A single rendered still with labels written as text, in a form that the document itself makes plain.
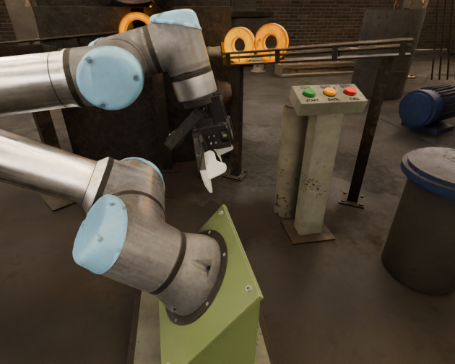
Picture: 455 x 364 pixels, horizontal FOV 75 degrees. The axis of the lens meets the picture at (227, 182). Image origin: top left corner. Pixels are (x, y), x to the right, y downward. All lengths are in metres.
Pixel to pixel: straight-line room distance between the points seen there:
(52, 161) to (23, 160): 0.05
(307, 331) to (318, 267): 0.28
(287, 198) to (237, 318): 0.86
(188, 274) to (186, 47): 0.45
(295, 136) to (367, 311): 0.67
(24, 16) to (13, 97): 3.97
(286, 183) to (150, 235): 0.84
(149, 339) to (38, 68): 0.65
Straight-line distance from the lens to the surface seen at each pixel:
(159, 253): 0.62
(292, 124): 1.23
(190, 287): 0.66
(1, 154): 0.77
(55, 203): 1.73
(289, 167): 1.30
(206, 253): 0.67
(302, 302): 1.10
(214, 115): 0.66
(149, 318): 0.91
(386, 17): 3.74
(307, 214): 1.28
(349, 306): 1.13
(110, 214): 0.60
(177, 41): 0.63
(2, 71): 0.56
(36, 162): 0.76
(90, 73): 0.50
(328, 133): 1.14
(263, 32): 1.51
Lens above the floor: 0.84
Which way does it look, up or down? 29 degrees down
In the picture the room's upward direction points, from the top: straight up
